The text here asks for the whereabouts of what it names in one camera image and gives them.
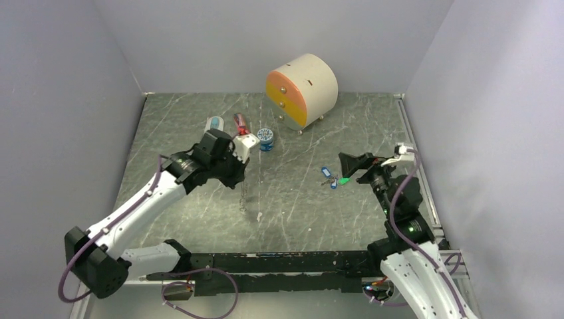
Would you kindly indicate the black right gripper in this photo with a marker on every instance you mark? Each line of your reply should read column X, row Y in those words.
column 350, row 164

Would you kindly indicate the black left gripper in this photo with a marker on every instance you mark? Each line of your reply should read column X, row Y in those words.
column 237, row 177

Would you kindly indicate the blue plastic key tag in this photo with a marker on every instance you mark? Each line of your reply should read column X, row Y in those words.
column 325, row 171

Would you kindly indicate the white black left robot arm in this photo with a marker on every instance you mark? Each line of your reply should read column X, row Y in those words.
column 100, row 257

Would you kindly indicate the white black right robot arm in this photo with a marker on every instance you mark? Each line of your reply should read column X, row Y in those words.
column 409, row 256

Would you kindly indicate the light blue oval case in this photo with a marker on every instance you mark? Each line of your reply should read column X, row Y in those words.
column 215, row 122

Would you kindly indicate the pink marker tube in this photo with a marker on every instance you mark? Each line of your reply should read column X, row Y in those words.
column 240, row 122

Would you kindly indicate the blue round tin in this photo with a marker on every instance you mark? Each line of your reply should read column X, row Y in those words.
column 266, row 138

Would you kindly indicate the beige round drawer cabinet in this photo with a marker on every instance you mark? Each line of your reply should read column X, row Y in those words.
column 302, row 91

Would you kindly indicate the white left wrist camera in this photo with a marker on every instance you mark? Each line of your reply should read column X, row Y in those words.
column 243, row 144

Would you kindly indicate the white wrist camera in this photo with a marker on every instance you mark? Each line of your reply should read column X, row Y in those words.
column 243, row 144
column 403, row 154

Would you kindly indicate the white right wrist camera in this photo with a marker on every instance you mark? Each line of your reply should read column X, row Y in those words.
column 403, row 154

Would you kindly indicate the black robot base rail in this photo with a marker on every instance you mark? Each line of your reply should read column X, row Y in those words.
column 306, row 271

